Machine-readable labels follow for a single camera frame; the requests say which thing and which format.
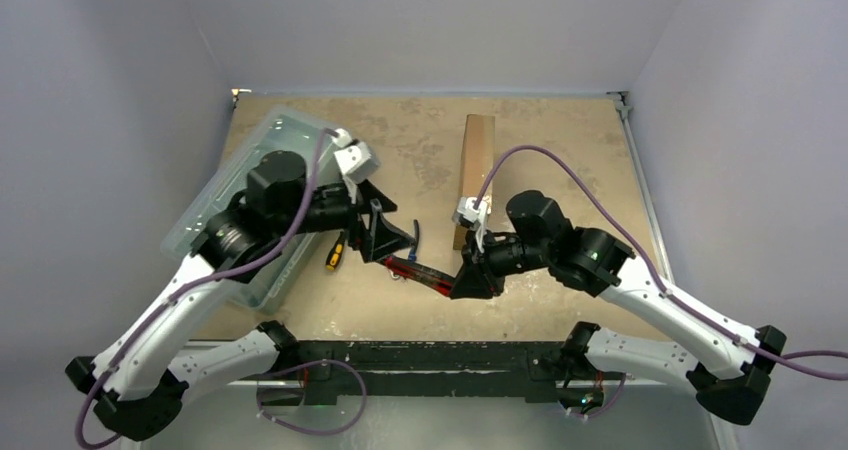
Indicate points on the red utility knife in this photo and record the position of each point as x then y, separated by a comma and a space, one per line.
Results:
409, 270

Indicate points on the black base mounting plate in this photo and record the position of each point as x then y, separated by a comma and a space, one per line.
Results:
533, 371

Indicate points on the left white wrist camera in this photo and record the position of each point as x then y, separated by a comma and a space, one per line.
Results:
355, 159

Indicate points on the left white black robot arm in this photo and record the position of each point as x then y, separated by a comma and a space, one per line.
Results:
139, 385

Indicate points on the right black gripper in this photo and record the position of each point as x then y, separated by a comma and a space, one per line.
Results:
477, 261

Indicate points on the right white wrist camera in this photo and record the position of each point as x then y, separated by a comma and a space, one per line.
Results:
472, 212

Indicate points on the yellow black screwdriver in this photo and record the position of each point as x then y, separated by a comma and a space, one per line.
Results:
335, 254

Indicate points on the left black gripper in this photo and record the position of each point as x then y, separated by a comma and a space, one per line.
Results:
385, 238

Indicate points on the clear plastic storage bin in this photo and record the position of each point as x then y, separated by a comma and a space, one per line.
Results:
283, 128

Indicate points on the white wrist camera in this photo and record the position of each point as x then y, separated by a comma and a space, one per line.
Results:
355, 159
472, 212

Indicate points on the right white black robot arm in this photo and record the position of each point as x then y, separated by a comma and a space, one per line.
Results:
713, 357

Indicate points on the blue handled pliers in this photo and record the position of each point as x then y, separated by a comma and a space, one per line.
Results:
412, 254

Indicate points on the brown cardboard express box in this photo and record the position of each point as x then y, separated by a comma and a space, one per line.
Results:
477, 155

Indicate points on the aluminium frame rail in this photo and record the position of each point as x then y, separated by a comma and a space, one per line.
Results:
250, 414

